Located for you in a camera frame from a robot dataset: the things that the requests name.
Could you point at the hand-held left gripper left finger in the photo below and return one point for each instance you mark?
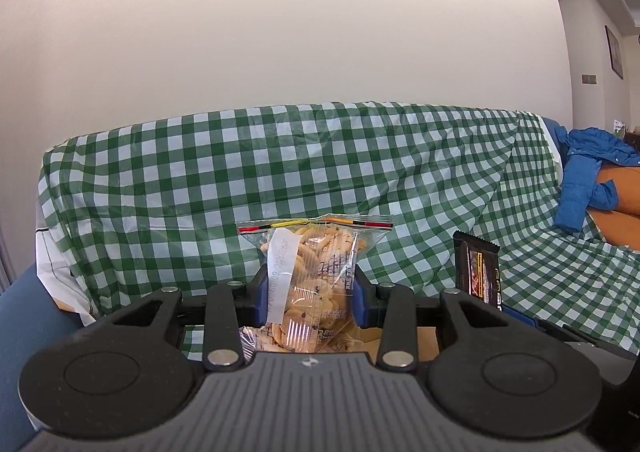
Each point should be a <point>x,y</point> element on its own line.
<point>260,302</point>

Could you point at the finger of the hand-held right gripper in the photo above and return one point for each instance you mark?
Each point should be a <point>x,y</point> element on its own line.
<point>520,316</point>

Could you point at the dark brown snack bar packet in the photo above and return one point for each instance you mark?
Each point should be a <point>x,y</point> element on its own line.
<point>477,267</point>

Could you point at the blue puffer jacket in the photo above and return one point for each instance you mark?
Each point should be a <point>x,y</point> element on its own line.
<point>585,171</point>

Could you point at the green white checked cloth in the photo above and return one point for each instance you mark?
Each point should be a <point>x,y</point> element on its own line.
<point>250,166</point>

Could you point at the brown cardboard box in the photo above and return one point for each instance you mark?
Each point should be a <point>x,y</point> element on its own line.
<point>427,344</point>

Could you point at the clear zip bag of crackers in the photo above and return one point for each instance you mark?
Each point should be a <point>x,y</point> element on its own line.
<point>310,272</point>

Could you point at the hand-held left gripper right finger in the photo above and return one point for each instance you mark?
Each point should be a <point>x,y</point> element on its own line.
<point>362,304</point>

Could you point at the wall switch plate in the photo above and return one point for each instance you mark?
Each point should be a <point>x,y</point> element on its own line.
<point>589,78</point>

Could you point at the orange cushion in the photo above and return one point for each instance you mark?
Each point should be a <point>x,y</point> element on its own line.
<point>622,197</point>

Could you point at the white plastic bag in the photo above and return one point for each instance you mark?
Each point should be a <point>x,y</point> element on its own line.
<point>60,277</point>

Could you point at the small dark framed wall picture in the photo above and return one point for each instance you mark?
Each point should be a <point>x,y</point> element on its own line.
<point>614,51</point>

